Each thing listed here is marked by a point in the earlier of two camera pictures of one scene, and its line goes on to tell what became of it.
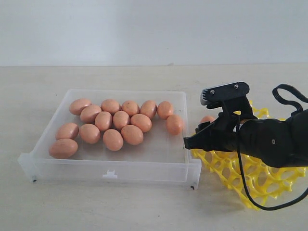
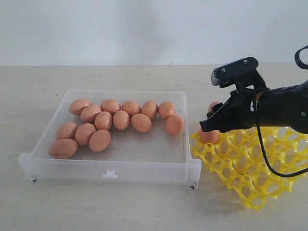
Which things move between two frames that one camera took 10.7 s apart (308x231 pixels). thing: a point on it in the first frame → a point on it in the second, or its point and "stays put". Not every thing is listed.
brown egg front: [113, 139] → [99, 140]
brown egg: [102, 120] stays put
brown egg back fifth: [164, 109] stays put
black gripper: [231, 96] → [242, 72]
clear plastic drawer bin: [110, 135] stays put
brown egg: [76, 106] stays put
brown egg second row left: [88, 113] stays put
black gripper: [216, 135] → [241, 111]
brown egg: [67, 131] stays put
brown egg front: [132, 134] → [211, 105]
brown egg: [174, 124] stays put
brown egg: [121, 119] stays put
